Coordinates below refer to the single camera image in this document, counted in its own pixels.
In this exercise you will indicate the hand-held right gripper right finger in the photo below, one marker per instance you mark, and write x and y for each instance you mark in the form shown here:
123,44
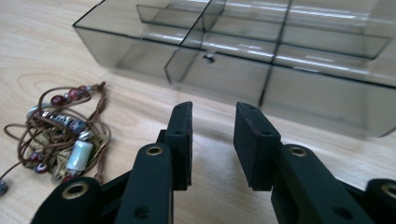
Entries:
280,174

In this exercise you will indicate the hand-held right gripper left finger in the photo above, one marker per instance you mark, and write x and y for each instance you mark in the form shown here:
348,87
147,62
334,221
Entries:
162,174

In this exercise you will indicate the smoky clear plastic organizer box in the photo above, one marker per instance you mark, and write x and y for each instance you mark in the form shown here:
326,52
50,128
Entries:
249,53

